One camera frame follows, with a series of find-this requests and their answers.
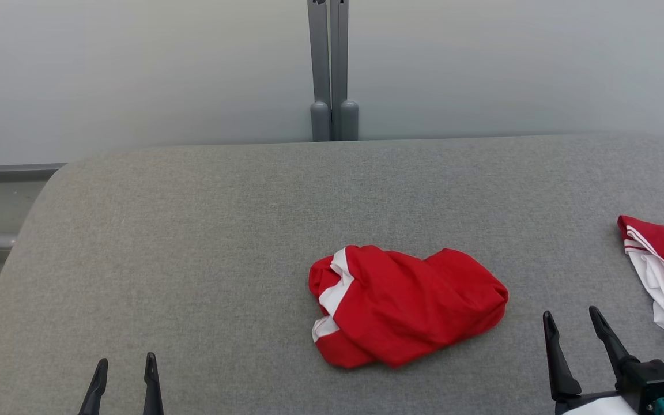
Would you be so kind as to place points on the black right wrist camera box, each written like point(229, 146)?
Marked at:
point(652, 377)

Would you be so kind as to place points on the red shorts white trim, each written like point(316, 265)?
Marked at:
point(412, 305)

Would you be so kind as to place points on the grey horizontal floor rail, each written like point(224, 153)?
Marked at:
point(3, 173)

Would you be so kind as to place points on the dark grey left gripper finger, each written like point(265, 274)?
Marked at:
point(95, 392)
point(152, 392)

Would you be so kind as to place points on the grey partition post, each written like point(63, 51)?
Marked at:
point(320, 69)
point(343, 69)

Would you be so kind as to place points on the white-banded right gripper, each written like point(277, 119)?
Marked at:
point(597, 406)

